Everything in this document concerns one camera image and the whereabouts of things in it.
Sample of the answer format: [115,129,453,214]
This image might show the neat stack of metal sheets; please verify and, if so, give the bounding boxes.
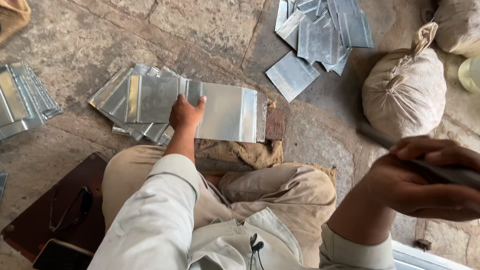
[0,61,63,142]

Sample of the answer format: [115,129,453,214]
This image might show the tied white woven sack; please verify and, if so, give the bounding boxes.
[361,22,447,140]

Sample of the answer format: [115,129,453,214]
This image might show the person's pale shirt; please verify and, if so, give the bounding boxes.
[88,154,397,270]

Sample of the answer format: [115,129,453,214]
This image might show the rusty iron block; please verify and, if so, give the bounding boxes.
[265,107,285,142]

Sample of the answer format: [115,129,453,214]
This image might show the tan burlap sack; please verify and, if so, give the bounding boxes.
[0,0,32,44]

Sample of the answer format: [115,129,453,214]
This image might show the dark brown wooden board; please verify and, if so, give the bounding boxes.
[0,151,110,263]

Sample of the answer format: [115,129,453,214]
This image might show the person's right hand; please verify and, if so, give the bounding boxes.
[369,135,480,223]

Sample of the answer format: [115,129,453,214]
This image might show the large white woven sack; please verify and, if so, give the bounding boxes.
[433,0,480,59]

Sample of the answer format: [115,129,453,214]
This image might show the person's beige trousers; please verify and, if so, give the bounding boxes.
[101,145,337,269]

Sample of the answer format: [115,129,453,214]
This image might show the shiny metal sheet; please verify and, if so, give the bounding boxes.
[196,82,258,143]

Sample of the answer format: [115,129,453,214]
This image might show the person's left hand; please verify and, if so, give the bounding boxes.
[169,94,207,131]

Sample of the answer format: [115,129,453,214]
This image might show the fanned pile of metal sheets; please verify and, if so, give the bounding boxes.
[88,62,203,147]

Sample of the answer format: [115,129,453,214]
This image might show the brown burlap mat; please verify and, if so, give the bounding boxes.
[194,99,337,185]

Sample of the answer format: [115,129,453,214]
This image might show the black eyeglasses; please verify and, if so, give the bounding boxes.
[49,186,94,233]

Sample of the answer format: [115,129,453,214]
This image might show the white metal frame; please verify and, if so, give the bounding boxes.
[391,240,474,270]

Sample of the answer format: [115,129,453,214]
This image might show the pale plastic bottle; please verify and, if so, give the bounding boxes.
[457,55,480,94]

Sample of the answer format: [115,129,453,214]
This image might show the scattered heap of metal sheets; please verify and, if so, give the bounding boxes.
[265,0,374,103]

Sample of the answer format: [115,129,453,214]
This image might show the dark metal rod tool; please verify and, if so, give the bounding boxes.
[356,123,480,190]

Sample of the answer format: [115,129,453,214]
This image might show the black smartphone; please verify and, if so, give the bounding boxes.
[32,238,95,270]

